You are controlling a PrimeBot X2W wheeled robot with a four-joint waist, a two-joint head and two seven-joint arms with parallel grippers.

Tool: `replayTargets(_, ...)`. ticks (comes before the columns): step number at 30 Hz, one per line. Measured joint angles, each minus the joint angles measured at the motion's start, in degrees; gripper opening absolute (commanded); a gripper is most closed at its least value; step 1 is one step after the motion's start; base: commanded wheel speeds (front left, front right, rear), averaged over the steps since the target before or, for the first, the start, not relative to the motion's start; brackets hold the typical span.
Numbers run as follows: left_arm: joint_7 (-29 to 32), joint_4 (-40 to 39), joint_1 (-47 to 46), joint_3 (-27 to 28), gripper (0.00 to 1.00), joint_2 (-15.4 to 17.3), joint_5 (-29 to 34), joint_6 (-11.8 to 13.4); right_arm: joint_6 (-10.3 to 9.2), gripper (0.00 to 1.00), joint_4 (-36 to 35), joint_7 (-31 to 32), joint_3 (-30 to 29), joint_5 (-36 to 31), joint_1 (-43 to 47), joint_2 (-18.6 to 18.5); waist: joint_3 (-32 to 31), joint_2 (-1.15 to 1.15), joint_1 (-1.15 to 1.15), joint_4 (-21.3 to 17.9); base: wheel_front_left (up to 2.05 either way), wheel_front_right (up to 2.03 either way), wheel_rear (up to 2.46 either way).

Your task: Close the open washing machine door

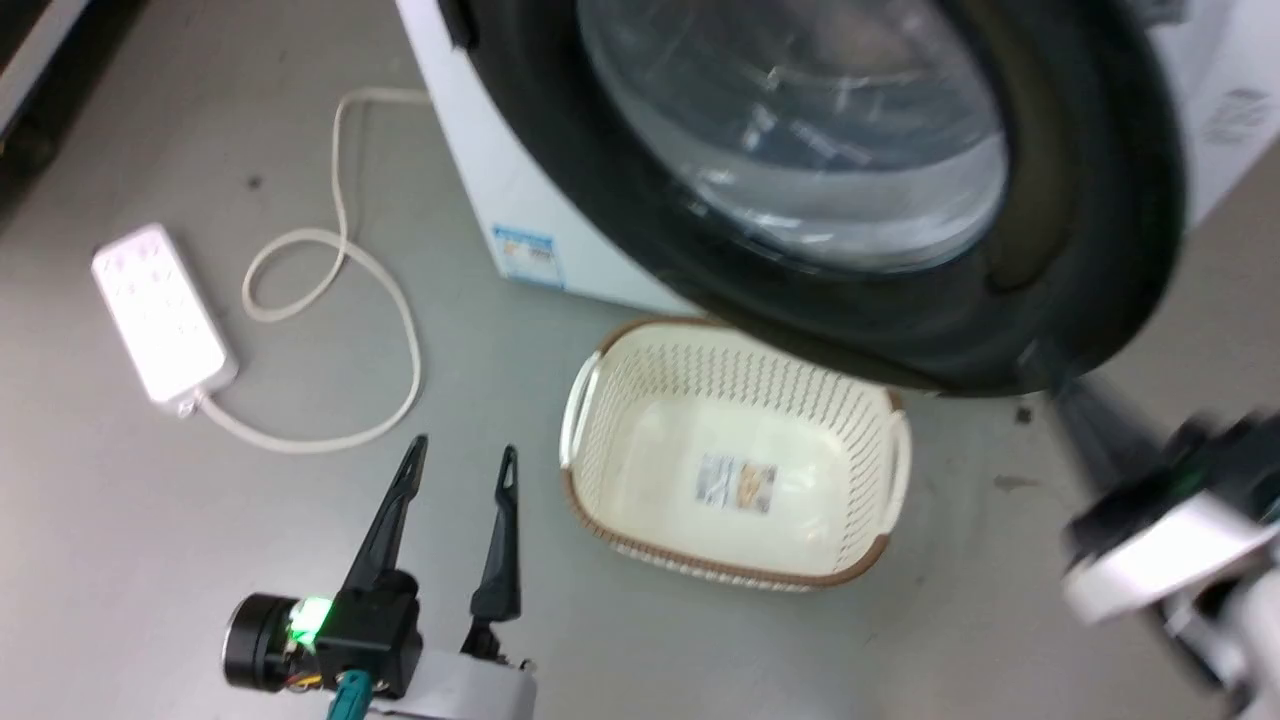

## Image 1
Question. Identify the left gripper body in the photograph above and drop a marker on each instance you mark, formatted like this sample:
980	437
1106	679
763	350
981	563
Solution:
380	630

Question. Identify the black round washing machine door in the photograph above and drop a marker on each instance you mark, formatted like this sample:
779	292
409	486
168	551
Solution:
620	220

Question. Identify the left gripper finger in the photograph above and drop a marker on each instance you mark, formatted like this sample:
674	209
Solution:
502	560
392	520

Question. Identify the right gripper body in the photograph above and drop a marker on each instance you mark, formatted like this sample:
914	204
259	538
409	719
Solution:
1180	540

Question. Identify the cream plastic laundry basket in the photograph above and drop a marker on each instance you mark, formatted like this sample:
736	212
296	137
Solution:
650	470

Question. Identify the paper label inside basket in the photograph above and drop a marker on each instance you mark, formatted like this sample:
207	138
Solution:
738	484

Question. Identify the white washing machine body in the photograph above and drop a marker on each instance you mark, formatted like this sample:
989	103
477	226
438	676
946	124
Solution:
480	150

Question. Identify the dark furniture with white edge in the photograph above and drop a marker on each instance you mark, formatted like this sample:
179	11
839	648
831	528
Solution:
70	90

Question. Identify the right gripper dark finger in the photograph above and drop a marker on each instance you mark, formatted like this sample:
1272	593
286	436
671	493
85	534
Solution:
1105	440

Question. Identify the grey printed washer sticker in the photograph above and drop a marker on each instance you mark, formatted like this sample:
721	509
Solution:
1236	115

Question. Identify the white power strip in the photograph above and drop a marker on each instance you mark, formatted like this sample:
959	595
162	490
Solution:
160	312

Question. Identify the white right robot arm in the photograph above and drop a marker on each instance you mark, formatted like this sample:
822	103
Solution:
1255	640

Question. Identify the blue white energy label sticker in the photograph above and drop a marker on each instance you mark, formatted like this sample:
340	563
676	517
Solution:
527	256

